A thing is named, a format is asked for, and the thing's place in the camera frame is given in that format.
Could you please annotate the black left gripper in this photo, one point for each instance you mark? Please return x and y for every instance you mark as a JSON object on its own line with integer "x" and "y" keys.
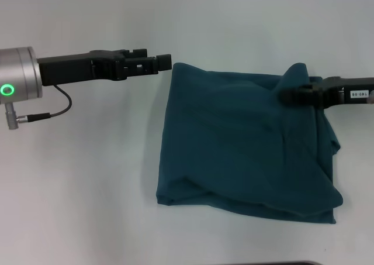
{"x": 76, "y": 67}

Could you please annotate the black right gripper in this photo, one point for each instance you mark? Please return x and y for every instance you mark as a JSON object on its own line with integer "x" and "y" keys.
{"x": 344, "y": 92}

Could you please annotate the teal T-shirt with FREE print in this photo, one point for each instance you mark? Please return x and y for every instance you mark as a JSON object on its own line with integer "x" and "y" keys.
{"x": 239, "y": 148}

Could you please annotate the dark device edge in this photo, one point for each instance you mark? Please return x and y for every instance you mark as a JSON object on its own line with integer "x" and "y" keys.
{"x": 292, "y": 263}

